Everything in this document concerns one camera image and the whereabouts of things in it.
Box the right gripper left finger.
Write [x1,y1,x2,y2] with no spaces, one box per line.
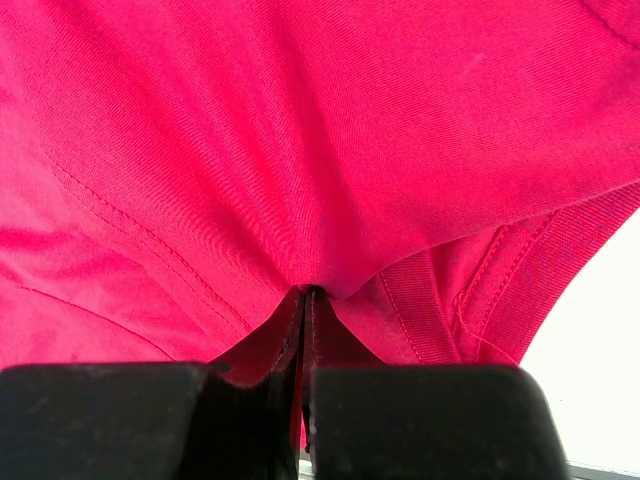
[0,285,305,480]

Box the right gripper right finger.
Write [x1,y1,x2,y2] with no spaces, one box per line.
[302,284,571,480]

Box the pink t shirt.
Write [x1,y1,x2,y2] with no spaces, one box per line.
[0,0,640,441]

